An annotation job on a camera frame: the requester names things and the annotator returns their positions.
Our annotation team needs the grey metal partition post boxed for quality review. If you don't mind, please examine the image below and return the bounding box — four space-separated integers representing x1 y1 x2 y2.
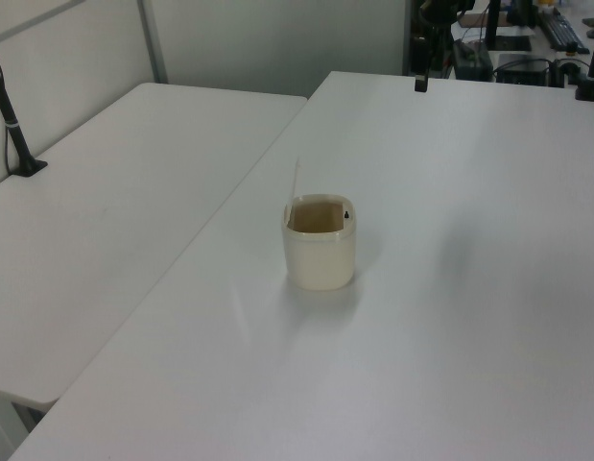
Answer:
136 0 169 85

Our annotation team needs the black electronics box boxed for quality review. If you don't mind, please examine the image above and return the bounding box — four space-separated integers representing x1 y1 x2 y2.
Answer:
496 52 554 85

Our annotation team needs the black clamp stand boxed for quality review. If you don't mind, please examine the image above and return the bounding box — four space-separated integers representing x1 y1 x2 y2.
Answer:
573 27 594 103

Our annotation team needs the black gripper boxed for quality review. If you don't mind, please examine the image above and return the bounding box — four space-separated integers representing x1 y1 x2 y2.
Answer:
411 32 430 93

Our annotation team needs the grey green device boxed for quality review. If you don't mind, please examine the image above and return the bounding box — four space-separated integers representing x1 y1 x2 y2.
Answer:
451 39 495 81

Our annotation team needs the white side table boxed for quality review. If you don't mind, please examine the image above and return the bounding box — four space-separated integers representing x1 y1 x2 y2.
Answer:
0 82 309 405

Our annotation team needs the black keyboard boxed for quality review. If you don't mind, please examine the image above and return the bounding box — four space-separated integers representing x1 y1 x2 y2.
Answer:
539 8 592 55

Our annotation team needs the black monitor stand pole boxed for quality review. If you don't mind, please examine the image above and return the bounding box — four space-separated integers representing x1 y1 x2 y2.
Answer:
485 0 503 50

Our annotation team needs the black camera stand pole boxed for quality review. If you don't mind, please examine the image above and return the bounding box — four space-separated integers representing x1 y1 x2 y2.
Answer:
0 40 49 180

